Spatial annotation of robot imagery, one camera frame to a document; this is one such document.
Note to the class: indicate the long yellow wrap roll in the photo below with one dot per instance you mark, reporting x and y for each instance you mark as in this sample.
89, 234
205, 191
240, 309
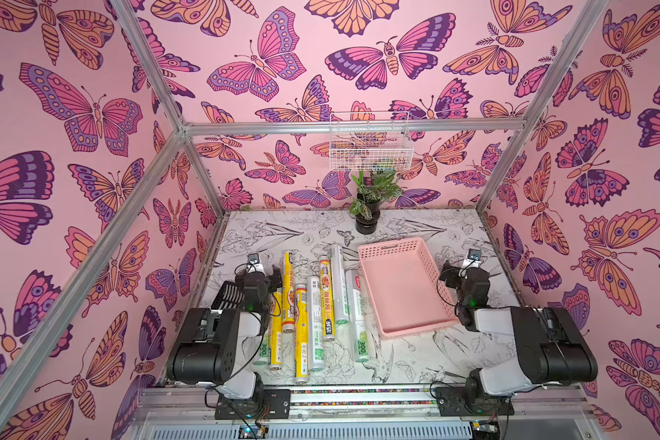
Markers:
288, 294

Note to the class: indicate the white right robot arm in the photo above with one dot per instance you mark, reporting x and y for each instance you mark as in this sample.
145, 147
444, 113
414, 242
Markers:
549, 347

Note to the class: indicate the pink perforated plastic basket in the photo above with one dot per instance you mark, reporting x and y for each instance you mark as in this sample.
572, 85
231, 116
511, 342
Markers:
402, 283

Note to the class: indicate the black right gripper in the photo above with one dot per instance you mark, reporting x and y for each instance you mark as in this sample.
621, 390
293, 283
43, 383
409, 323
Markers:
470, 280

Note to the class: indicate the yellow wrap roll front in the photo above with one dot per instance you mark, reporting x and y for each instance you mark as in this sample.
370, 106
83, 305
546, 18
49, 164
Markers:
301, 354

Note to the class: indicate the white green roll far left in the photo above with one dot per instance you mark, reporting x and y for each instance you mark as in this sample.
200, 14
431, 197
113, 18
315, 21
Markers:
263, 355

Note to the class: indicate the black slotted scoop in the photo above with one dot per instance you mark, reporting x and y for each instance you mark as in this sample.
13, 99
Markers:
229, 296

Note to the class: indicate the clear white wrap roll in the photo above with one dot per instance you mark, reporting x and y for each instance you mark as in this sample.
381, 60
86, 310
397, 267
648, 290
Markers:
338, 278

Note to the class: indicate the white wire wall basket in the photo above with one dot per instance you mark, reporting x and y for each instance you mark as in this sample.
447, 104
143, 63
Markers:
370, 146

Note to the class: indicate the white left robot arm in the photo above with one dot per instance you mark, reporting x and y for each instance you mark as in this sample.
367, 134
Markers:
209, 349

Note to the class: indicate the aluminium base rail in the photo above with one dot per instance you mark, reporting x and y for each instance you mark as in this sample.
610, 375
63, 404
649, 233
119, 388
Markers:
401, 411

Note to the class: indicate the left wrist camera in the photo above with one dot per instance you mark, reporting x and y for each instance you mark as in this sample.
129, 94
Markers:
254, 262

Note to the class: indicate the white green 300 wrap roll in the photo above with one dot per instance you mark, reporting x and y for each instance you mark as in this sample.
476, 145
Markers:
357, 319

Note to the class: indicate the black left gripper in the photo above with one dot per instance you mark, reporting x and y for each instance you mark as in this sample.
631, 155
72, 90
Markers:
269, 280

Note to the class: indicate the yellow red wrap roll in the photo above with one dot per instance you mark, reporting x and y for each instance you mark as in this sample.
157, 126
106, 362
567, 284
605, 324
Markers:
327, 301

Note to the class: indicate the yellow wrap roll left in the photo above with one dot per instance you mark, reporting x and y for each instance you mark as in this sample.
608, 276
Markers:
275, 332

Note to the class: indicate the potted green plant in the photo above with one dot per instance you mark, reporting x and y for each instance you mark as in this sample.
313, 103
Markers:
374, 188

